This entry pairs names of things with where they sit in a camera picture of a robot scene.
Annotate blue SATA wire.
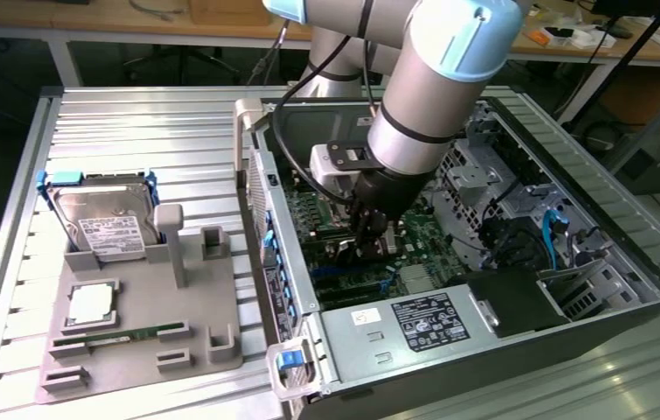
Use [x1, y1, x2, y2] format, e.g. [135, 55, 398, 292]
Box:
[543, 208, 571, 270]

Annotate hard disk in blue carrier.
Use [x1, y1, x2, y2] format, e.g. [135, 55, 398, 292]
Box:
[32, 169, 163, 264]

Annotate CPU chip with silver lid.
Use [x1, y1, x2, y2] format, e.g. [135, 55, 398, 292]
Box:
[66, 284, 119, 328]

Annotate grey hanging cable with connector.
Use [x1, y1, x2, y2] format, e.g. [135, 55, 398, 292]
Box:
[253, 17, 291, 80]

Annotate black wire bundle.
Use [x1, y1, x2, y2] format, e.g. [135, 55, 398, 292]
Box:
[478, 216, 551, 269]

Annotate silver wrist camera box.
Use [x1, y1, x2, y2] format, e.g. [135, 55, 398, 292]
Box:
[309, 139, 386, 187]

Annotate black camera cable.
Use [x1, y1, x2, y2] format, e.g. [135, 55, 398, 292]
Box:
[270, 34, 377, 207]

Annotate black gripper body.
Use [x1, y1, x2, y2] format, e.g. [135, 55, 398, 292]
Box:
[351, 168, 437, 219]

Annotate black tripod pole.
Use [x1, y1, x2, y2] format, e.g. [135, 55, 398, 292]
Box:
[609, 0, 660, 95]

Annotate green RAM stick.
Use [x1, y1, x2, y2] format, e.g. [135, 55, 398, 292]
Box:
[84, 327, 163, 350]

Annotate grey parts rack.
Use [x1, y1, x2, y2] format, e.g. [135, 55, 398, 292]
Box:
[34, 203, 249, 397]

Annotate green motherboard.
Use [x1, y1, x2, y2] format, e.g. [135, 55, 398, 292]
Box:
[285, 174, 465, 312]

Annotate case handle with blue latch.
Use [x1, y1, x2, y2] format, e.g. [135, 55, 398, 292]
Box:
[265, 337, 326, 402]

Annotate plain grey case handle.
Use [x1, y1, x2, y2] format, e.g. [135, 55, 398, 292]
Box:
[233, 97, 267, 131]

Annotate wooden desk white frame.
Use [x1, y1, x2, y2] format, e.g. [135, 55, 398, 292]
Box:
[504, 0, 660, 126]
[0, 0, 314, 88]

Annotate open black PC case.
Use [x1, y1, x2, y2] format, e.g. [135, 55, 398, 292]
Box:
[233, 85, 660, 420]

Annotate black tripod legs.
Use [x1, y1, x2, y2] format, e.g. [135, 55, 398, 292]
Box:
[123, 43, 245, 87]

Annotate silver chipset heat sink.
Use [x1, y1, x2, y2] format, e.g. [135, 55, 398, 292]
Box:
[397, 266, 441, 293]

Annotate silver power supply unit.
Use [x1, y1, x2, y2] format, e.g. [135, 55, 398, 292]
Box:
[317, 288, 504, 386]

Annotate graphics card with metal bracket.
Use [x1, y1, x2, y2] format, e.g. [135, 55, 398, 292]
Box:
[321, 220, 408, 270]

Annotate black plastic air shroud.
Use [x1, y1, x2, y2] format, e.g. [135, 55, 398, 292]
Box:
[449, 270, 573, 338]

